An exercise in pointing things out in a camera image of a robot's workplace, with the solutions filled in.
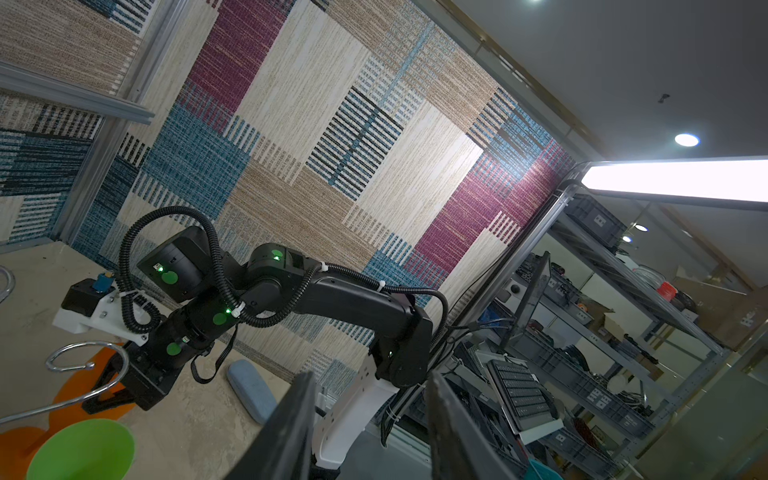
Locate long white ceiling light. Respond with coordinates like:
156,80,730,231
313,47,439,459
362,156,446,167
581,159,767,206

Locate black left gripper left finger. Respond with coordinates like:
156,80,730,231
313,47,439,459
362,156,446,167
225,372,316,480

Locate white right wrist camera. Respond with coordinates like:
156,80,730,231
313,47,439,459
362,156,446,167
52,272,149,346

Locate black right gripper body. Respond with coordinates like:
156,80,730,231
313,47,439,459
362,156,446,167
121,342,182,411

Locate chrome wine glass rack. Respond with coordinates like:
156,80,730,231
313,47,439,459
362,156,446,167
0,263,131,427

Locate black corrugated cable conduit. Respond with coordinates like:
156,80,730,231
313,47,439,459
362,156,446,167
117,205,450,349

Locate green wine glass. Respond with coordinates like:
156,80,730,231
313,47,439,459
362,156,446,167
26,419,136,480

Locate orange wine glass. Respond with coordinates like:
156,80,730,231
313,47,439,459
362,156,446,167
1,347,136,479

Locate blue grey glasses case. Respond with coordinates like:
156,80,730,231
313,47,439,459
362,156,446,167
226,360,278,424

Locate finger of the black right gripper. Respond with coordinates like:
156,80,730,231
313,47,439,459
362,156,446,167
95,356,142,391
81,384,135,416

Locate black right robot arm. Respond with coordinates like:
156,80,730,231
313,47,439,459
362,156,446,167
83,217,435,479

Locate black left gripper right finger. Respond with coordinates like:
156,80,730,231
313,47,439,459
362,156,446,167
425,373,516,480

